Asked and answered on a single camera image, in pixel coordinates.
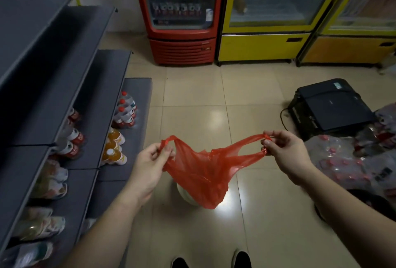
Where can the person's black shoe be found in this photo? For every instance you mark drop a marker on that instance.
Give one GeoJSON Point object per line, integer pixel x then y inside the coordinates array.
{"type": "Point", "coordinates": [242, 260]}
{"type": "Point", "coordinates": [180, 263]}

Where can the person's right forearm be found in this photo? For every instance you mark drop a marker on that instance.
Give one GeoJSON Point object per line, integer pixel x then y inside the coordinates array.
{"type": "Point", "coordinates": [346, 218]}

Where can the shrink-wrapped bottle pack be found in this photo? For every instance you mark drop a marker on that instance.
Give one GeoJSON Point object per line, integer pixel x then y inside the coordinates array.
{"type": "Point", "coordinates": [334, 159]}
{"type": "Point", "coordinates": [382, 175]}
{"type": "Point", "coordinates": [379, 131]}

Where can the person's left black shoe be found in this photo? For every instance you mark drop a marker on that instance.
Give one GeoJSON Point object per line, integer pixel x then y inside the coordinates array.
{"type": "Point", "coordinates": [180, 263]}

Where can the person's left hand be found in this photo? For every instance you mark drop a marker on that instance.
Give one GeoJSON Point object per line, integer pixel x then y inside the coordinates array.
{"type": "Point", "coordinates": [145, 172]}

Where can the person's right hand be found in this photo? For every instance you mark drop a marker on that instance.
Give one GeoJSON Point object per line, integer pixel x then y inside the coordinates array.
{"type": "Point", "coordinates": [290, 156]}

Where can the red drinks fridge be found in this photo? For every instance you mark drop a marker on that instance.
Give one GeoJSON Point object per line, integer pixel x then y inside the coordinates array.
{"type": "Point", "coordinates": [181, 48]}

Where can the orange-base glass-door fridge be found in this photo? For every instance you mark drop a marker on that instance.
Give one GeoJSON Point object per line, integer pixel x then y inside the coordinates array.
{"type": "Point", "coordinates": [349, 49]}

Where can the person's left thumb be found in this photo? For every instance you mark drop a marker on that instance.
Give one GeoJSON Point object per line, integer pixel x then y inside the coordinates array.
{"type": "Point", "coordinates": [168, 159]}

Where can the person's right black shoe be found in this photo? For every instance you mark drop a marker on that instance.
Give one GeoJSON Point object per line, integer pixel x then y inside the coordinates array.
{"type": "Point", "coordinates": [242, 260]}

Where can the orange juice bottle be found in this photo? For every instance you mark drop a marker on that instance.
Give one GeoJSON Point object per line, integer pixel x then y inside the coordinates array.
{"type": "Point", "coordinates": [117, 136]}
{"type": "Point", "coordinates": [112, 145]}
{"type": "Point", "coordinates": [113, 157]}

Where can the grey shelf unit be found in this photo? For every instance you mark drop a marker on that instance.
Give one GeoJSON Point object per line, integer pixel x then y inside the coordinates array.
{"type": "Point", "coordinates": [46, 69]}

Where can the red-cap water bottle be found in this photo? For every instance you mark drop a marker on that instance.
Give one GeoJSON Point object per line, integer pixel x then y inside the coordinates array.
{"type": "Point", "coordinates": [128, 100]}
{"type": "Point", "coordinates": [126, 109]}
{"type": "Point", "coordinates": [123, 119]}

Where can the black laptop bag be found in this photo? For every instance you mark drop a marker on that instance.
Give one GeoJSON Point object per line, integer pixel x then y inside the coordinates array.
{"type": "Point", "coordinates": [331, 107]}

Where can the red plastic bag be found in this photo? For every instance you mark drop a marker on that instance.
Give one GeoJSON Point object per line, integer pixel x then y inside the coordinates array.
{"type": "Point", "coordinates": [207, 172]}

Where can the white round container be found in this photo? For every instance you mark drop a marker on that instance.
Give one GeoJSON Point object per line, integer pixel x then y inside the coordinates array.
{"type": "Point", "coordinates": [185, 195]}

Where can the person's right thumb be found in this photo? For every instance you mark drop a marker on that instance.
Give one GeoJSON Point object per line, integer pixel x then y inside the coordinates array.
{"type": "Point", "coordinates": [268, 146]}

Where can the yellow glass-door fridge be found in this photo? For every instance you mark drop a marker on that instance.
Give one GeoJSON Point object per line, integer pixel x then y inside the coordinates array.
{"type": "Point", "coordinates": [263, 46]}

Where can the person's left forearm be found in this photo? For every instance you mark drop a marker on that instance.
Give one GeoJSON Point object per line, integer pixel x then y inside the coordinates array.
{"type": "Point", "coordinates": [105, 233]}

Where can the red-label drink bottle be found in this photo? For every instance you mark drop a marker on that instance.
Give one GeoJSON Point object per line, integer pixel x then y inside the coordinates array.
{"type": "Point", "coordinates": [74, 115]}
{"type": "Point", "coordinates": [68, 150]}
{"type": "Point", "coordinates": [75, 136]}

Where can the pale drink pouch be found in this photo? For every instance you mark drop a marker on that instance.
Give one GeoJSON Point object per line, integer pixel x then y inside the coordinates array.
{"type": "Point", "coordinates": [51, 189]}
{"type": "Point", "coordinates": [37, 214]}
{"type": "Point", "coordinates": [41, 228]}
{"type": "Point", "coordinates": [55, 172]}
{"type": "Point", "coordinates": [29, 255]}

